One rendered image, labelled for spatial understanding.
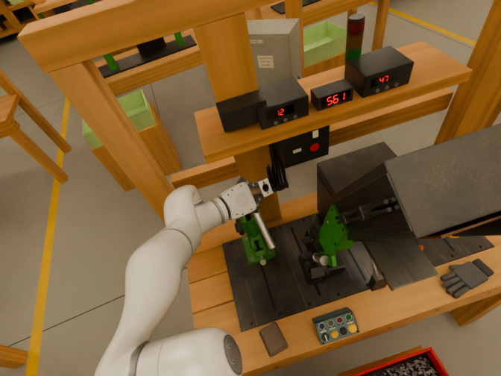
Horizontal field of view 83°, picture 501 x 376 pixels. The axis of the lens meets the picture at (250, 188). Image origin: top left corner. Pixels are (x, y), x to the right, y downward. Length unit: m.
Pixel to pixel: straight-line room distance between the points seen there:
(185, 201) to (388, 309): 0.90
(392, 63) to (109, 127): 0.89
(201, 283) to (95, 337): 1.43
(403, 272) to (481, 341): 1.32
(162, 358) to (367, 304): 0.94
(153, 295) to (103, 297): 2.30
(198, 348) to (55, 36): 0.74
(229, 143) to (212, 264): 0.71
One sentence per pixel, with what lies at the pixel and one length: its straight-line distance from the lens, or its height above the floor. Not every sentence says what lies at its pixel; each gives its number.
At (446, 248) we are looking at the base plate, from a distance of 1.47.
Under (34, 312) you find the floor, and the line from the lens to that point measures 3.15.
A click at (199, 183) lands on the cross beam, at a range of 1.27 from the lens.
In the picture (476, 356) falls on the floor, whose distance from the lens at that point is 2.34.
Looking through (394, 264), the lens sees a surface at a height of 1.13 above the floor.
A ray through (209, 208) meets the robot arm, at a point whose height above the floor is 1.46.
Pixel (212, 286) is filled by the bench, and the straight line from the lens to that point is 1.38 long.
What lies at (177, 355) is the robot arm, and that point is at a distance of 0.49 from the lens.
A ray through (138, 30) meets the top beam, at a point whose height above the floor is 1.88.
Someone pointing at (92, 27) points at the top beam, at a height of 1.91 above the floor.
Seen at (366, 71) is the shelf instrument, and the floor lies 1.62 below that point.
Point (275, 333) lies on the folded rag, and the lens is 1.22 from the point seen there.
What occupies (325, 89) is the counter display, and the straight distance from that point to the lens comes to 0.97.
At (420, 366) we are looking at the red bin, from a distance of 1.29.
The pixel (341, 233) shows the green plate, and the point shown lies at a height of 1.24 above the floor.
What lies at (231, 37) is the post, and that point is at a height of 1.80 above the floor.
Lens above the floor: 2.11
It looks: 49 degrees down
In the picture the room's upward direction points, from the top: 16 degrees counter-clockwise
